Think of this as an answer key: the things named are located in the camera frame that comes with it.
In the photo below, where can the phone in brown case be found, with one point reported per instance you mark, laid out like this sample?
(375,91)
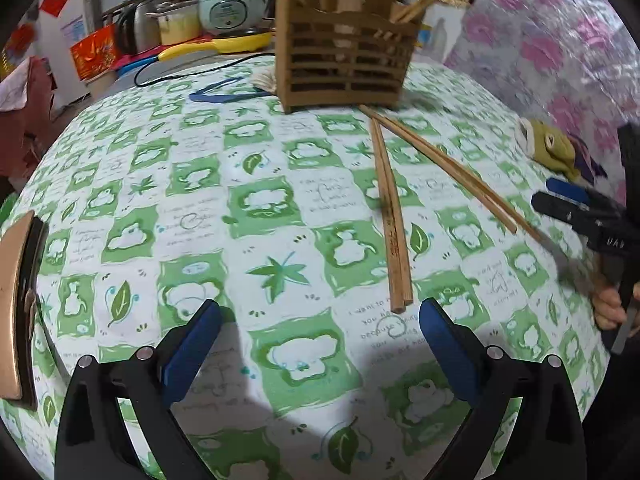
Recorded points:
(15,310)

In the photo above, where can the wooden chopstick holder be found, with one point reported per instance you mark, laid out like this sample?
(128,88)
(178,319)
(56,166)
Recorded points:
(345,75)

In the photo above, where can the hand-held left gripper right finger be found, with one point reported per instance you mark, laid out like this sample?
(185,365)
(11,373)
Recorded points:
(447,355)

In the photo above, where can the green white checked tablecloth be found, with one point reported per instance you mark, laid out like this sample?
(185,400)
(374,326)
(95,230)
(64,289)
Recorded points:
(280,240)

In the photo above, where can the pink cloth covered chair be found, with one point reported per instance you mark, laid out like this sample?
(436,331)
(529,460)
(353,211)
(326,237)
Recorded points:
(20,135)

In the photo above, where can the white fridge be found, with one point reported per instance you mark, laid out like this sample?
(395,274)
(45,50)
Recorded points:
(50,45)

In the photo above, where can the red snack bag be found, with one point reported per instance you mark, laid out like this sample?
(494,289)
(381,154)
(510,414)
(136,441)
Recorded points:
(95,52)

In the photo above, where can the person's right hand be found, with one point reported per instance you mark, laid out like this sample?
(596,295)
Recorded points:
(607,307)

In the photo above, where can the teal rice cooker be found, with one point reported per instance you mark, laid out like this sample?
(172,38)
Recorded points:
(232,7)

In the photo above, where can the clear plastic bottle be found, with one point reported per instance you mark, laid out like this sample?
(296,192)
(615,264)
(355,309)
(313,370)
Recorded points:
(437,40)

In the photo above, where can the cream pot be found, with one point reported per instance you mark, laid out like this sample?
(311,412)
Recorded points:
(177,25)

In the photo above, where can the pink floral plastic sheet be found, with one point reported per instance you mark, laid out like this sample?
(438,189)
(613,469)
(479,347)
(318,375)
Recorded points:
(550,35)

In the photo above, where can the steel electric kettle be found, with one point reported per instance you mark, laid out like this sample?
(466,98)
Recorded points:
(140,27)

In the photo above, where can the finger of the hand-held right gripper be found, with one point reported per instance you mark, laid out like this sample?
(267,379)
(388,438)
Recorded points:
(565,210)
(567,189)

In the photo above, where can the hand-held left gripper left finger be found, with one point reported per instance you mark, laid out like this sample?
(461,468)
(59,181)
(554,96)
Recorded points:
(192,350)

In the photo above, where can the small white object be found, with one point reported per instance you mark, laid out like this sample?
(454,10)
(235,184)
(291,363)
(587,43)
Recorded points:
(265,81)

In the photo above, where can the yellow plastic utensil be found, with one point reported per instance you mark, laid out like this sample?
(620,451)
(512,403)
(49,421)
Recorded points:
(235,42)

